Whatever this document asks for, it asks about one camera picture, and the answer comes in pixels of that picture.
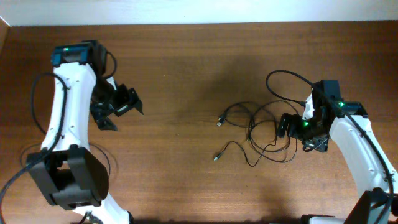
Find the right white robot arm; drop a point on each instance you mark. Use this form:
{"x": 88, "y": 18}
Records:
{"x": 328, "y": 117}

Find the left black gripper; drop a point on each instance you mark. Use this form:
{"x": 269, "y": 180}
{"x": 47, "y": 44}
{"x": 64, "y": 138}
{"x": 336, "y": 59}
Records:
{"x": 127, "y": 99}

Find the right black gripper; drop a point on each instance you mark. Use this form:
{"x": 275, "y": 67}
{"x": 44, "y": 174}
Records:
{"x": 319, "y": 143}

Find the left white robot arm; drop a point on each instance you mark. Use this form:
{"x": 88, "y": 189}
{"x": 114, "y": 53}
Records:
{"x": 66, "y": 172}

